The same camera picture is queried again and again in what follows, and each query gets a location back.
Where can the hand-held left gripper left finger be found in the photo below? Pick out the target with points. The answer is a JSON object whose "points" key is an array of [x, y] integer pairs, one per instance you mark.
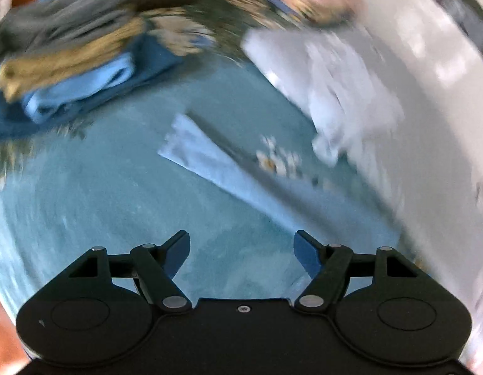
{"points": [[178, 254]]}

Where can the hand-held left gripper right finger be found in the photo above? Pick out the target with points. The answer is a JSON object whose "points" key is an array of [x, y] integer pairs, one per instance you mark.
{"points": [[306, 254]]}

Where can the blue shirt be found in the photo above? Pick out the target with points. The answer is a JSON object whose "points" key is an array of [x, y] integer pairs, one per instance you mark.
{"points": [[210, 156]]}

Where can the light blue folded garment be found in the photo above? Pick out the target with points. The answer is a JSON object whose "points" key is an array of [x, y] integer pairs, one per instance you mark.
{"points": [[77, 86]]}

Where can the dark blue folded garment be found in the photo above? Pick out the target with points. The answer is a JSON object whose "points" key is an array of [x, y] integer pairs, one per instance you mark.
{"points": [[151, 58]]}

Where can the pale blue white garment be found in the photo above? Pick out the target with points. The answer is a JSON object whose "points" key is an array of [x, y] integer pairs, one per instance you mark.
{"points": [[327, 146]]}

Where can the yellow garment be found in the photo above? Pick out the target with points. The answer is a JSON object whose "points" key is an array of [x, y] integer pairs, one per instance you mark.
{"points": [[69, 54]]}

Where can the grey garment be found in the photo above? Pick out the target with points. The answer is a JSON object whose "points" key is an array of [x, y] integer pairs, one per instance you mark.
{"points": [[69, 19]]}

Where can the grey daisy print duvet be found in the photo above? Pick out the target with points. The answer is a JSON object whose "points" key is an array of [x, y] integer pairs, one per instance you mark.
{"points": [[288, 58]]}

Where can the glossy white wardrobe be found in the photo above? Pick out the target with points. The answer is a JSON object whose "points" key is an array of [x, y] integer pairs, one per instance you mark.
{"points": [[440, 47]]}

